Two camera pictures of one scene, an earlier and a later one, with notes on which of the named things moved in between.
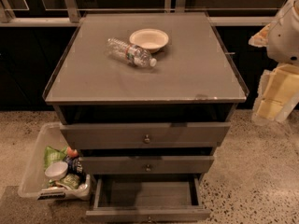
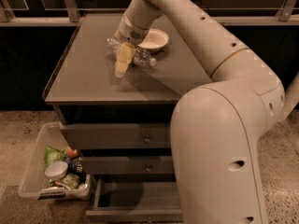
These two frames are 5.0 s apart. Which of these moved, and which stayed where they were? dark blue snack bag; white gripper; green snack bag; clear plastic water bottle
Moved: white gripper
Stayed: clear plastic water bottle; green snack bag; dark blue snack bag
